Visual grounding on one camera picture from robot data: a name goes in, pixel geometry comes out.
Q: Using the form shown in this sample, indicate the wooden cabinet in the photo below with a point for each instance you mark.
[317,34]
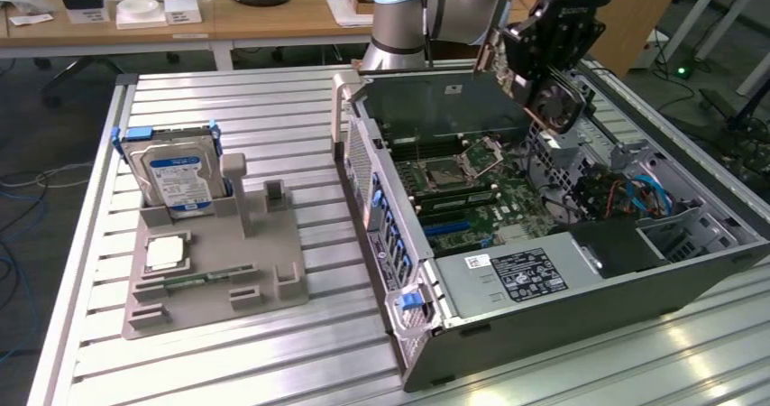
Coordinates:
[643,22]

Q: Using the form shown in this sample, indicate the white box with black top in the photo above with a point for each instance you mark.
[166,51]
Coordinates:
[86,11]

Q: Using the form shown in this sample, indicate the green RAM stick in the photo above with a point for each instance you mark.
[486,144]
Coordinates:
[199,279]

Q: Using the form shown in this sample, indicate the open socket cover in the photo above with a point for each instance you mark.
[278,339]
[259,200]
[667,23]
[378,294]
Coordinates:
[487,153]

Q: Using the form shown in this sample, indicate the open PC case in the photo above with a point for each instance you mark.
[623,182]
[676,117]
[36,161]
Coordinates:
[571,325]

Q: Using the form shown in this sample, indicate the grey parts rack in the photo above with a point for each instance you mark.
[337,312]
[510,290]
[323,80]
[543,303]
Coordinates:
[235,252]

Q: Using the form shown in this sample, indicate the white paper label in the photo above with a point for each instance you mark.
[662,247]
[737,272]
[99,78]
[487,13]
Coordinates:
[30,19]

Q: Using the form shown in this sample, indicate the installed RAM stick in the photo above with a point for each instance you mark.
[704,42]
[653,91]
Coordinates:
[457,200]

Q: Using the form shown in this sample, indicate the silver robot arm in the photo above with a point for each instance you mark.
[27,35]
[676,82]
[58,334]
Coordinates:
[409,13]

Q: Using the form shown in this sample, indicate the blue case latch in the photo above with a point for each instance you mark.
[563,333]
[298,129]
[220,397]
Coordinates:
[409,301]

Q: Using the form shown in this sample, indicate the grey power supply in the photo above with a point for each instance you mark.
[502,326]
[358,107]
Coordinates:
[517,273]

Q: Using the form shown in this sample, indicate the white desk frame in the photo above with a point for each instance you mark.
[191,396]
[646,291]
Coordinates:
[716,13]

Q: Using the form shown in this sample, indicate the stack of white papers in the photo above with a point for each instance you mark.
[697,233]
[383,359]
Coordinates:
[349,13]

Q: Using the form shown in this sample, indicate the blue expansion slot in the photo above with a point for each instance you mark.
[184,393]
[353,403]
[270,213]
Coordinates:
[449,228]

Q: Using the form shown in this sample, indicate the CPU socket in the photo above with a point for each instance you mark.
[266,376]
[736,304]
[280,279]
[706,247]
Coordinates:
[449,173]

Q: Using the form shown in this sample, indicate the silver CPU chip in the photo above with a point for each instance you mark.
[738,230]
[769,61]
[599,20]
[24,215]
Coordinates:
[166,252]

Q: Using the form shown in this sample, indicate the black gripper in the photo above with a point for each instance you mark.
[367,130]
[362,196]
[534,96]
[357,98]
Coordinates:
[559,31]

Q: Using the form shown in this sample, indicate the wooden desk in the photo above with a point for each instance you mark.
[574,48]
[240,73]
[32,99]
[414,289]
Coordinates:
[264,20]

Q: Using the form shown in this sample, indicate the green motherboard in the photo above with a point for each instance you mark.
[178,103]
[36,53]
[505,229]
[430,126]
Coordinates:
[517,216]

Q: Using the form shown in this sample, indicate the hard disk with blue carrier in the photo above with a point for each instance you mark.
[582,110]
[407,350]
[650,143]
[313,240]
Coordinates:
[178,176]

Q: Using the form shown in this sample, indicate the black graphics card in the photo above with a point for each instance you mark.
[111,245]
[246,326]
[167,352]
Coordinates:
[557,106]

